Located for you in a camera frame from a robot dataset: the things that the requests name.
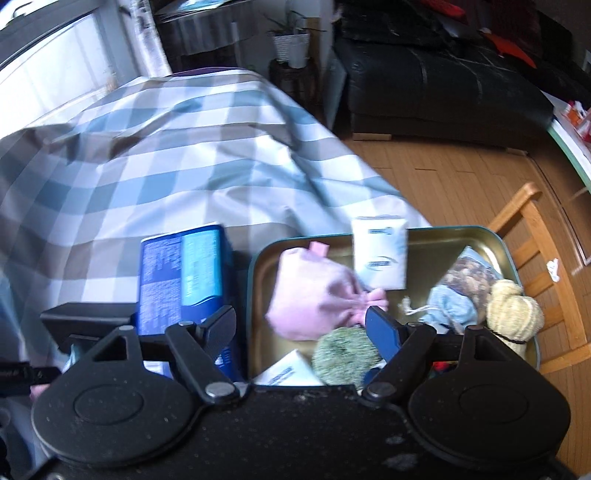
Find cream fuzzy scrunchie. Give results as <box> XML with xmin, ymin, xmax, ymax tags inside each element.
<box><xmin>486</xmin><ymin>280</ymin><xmax>544</xmax><ymax>358</ymax></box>

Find wooden chair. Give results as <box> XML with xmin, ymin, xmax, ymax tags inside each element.
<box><xmin>487</xmin><ymin>182</ymin><xmax>589</xmax><ymax>376</ymax></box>

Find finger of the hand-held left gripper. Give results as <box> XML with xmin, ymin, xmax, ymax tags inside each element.
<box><xmin>0</xmin><ymin>362</ymin><xmax>63</xmax><ymax>398</ymax></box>
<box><xmin>40</xmin><ymin>302</ymin><xmax>140</xmax><ymax>352</ymax></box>

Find white pocket tissue pack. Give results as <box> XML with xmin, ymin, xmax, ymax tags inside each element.
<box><xmin>253</xmin><ymin>349</ymin><xmax>326</xmax><ymax>387</ymax></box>
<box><xmin>351</xmin><ymin>215</ymin><xmax>410</xmax><ymax>291</ymax></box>

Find blue herb sachet pouch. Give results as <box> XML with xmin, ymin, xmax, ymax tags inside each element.
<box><xmin>401</xmin><ymin>246</ymin><xmax>505</xmax><ymax>334</ymax></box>

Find pink drawstring pouch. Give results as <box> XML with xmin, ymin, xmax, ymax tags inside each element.
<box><xmin>264</xmin><ymin>241</ymin><xmax>389</xmax><ymax>342</ymax></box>

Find large blue tissue pack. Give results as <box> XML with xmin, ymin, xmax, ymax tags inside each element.
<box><xmin>137</xmin><ymin>223</ymin><xmax>247</xmax><ymax>383</ymax></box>

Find dark round plant stand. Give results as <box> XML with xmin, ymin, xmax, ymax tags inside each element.
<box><xmin>269</xmin><ymin>59</ymin><xmax>321</xmax><ymax>109</ymax></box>

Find red white packets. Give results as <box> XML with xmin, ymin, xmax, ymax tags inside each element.
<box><xmin>561</xmin><ymin>100</ymin><xmax>591</xmax><ymax>141</ymax></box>

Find grey flat panel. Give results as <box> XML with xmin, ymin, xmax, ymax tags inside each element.
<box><xmin>322</xmin><ymin>58</ymin><xmax>349</xmax><ymax>137</ymax></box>

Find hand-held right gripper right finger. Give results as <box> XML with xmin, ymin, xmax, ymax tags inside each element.
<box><xmin>361</xmin><ymin>305</ymin><xmax>533</xmax><ymax>407</ymax></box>

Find grey draped table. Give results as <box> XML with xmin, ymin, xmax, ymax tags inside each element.
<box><xmin>154</xmin><ymin>0</ymin><xmax>264</xmax><ymax>72</ymax></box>

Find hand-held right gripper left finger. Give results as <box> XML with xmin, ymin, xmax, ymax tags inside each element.
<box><xmin>62</xmin><ymin>305</ymin><xmax>241</xmax><ymax>406</ymax></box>

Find blue brown checked blanket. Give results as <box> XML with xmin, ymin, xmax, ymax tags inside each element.
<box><xmin>0</xmin><ymin>69</ymin><xmax>432</xmax><ymax>384</ymax></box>

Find green fuzzy scrunchie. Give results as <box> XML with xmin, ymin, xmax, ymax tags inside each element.
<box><xmin>312</xmin><ymin>326</ymin><xmax>385</xmax><ymax>387</ymax></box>

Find black leather sofa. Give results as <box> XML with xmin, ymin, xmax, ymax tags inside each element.
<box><xmin>333</xmin><ymin>0</ymin><xmax>555</xmax><ymax>149</ymax></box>

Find potted plant in white basket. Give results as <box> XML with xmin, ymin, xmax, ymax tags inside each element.
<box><xmin>262</xmin><ymin>9</ymin><xmax>328</xmax><ymax>70</ymax></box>

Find white lace curtain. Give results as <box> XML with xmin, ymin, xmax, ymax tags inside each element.
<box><xmin>117</xmin><ymin>0</ymin><xmax>172</xmax><ymax>79</ymax></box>

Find white table with green edge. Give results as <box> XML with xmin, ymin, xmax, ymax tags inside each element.
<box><xmin>546</xmin><ymin>95</ymin><xmax>591</xmax><ymax>197</ymax></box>

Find red cloth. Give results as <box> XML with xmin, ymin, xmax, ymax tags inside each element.
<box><xmin>427</xmin><ymin>0</ymin><xmax>539</xmax><ymax>70</ymax></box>

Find gold tin box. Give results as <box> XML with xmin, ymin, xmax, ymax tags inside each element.
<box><xmin>247</xmin><ymin>224</ymin><xmax>541</xmax><ymax>386</ymax></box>

